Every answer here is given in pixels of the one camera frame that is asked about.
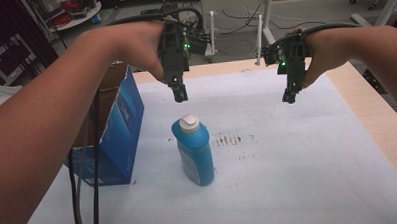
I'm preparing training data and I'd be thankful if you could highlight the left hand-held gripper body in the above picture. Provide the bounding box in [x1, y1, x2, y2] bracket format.
[156, 19, 214, 91]

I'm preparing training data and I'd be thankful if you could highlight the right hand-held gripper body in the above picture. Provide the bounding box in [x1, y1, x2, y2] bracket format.
[261, 29, 313, 95]

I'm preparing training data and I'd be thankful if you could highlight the blue bottle with white cap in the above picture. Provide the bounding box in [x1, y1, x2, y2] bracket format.
[170, 112, 216, 189]

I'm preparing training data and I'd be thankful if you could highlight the blue cardboard box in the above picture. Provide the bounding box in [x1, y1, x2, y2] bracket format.
[61, 61, 148, 189]

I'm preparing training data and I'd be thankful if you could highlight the person's right hand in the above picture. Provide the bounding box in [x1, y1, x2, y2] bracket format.
[297, 26, 354, 90]

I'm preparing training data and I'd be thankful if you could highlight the person's left hand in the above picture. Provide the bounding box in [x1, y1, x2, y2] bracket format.
[105, 20, 171, 87]

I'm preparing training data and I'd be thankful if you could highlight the white stand leg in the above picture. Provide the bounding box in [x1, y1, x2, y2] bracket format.
[262, 0, 280, 46]

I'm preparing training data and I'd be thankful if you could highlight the white table mat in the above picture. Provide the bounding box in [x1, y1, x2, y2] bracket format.
[16, 63, 397, 224]

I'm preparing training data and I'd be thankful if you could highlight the round white table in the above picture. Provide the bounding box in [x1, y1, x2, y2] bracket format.
[45, 0, 104, 33]

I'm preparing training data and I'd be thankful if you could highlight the black equipment case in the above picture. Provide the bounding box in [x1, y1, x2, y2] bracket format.
[0, 32, 39, 87]

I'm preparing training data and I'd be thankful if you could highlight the white upright post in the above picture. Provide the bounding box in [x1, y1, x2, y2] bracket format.
[253, 14, 266, 67]
[204, 10, 219, 58]

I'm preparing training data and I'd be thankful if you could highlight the grey right gripper cable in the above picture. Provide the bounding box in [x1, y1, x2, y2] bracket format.
[268, 20, 362, 48]

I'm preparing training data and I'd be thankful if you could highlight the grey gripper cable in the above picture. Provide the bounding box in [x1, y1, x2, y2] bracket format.
[105, 6, 206, 36]
[268, 20, 362, 48]

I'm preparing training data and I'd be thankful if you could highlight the grey left gripper cable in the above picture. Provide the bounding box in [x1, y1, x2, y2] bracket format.
[105, 6, 206, 36]

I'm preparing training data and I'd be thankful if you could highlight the black floor cable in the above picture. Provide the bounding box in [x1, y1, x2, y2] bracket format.
[216, 1, 319, 36]

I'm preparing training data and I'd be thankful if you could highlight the black hanging cable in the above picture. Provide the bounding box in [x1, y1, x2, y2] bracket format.
[65, 86, 105, 224]

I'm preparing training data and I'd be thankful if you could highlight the white slanted frame leg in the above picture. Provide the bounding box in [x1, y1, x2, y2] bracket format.
[350, 0, 397, 29]

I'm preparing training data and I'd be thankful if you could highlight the red coiled cable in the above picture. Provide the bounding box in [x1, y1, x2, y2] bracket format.
[46, 0, 84, 29]

